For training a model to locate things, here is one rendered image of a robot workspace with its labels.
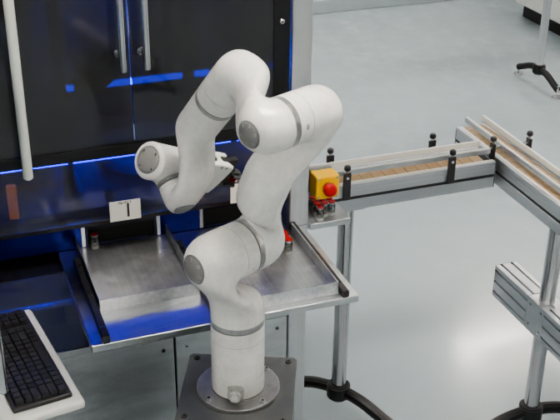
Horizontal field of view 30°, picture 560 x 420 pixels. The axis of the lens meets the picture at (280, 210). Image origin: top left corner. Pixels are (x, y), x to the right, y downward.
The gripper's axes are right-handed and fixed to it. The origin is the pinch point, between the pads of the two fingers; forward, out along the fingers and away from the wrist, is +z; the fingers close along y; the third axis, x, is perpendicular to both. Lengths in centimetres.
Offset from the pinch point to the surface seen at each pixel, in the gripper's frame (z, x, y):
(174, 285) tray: 13.6, 4.6, 36.4
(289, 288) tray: 28.6, 20.7, 15.7
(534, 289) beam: 125, 39, -13
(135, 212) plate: 13.5, -19.4, 35.7
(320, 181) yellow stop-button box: 52, -7, 1
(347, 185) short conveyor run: 71, -9, 1
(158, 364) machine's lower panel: 41, 7, 71
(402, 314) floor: 182, 2, 51
